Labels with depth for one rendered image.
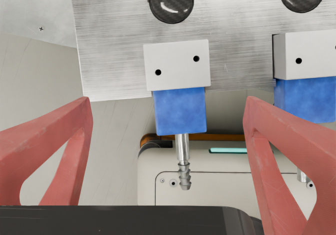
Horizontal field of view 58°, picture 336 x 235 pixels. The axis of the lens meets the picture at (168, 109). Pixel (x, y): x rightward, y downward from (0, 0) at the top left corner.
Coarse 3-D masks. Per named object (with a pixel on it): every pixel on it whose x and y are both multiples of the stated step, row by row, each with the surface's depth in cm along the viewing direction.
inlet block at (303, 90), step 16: (288, 32) 23; (304, 32) 23; (320, 32) 23; (272, 48) 26; (288, 48) 23; (304, 48) 23; (320, 48) 23; (272, 64) 26; (288, 64) 23; (304, 64) 23; (320, 64) 23; (288, 80) 25; (304, 80) 25; (320, 80) 25; (288, 96) 25; (304, 96) 25; (320, 96) 25; (288, 112) 25; (304, 112) 25; (320, 112) 25; (304, 176) 27
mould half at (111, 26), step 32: (96, 0) 25; (128, 0) 25; (224, 0) 25; (256, 0) 25; (96, 32) 26; (128, 32) 26; (160, 32) 26; (192, 32) 26; (224, 32) 26; (256, 32) 26; (96, 64) 26; (128, 64) 26; (224, 64) 26; (256, 64) 26; (96, 96) 26; (128, 96) 26
